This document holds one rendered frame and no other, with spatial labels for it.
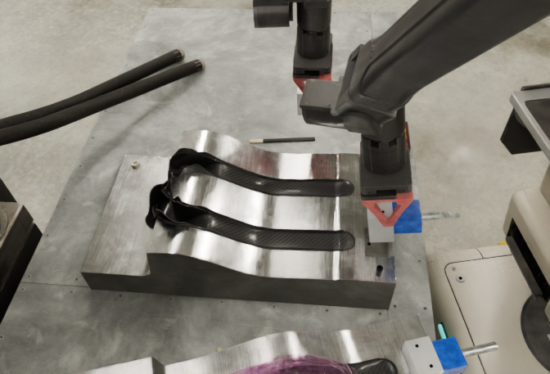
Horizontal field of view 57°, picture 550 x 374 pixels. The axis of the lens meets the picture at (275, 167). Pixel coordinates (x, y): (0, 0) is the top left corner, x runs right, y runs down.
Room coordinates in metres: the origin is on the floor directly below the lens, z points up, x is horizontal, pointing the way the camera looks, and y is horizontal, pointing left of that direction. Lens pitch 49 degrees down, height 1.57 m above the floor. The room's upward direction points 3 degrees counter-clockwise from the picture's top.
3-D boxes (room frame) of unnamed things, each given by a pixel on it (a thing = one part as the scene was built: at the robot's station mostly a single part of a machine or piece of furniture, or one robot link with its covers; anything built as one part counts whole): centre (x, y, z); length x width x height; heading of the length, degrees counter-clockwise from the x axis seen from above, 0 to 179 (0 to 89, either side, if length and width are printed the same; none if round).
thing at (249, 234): (0.51, 0.05, 0.92); 0.35 x 0.16 x 0.09; 82
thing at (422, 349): (0.26, -0.23, 0.86); 0.13 x 0.05 x 0.05; 99
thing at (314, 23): (0.74, -0.07, 1.12); 0.07 x 0.06 x 0.07; 87
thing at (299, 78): (0.73, -0.08, 0.99); 0.07 x 0.07 x 0.09; 82
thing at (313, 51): (0.74, -0.08, 1.06); 0.10 x 0.07 x 0.07; 172
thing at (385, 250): (0.43, -0.16, 0.87); 0.05 x 0.05 x 0.04; 82
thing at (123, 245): (0.53, 0.06, 0.87); 0.50 x 0.26 x 0.14; 82
